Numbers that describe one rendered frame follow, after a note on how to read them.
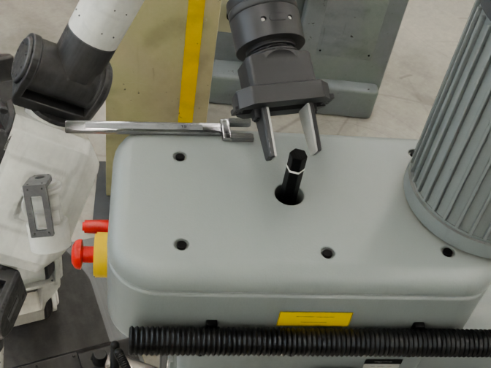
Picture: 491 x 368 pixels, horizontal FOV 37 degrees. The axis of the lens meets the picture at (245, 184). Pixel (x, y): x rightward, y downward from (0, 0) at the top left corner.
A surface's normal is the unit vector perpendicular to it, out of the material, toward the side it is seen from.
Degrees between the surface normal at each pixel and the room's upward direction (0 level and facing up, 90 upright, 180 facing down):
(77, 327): 0
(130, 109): 90
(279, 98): 30
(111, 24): 90
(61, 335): 0
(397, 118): 0
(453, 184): 90
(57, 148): 59
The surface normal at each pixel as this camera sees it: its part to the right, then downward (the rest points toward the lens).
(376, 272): 0.15, -0.29
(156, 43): 0.07, 0.72
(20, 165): 0.39, 0.23
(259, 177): 0.13, -0.69
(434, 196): -0.86, 0.27
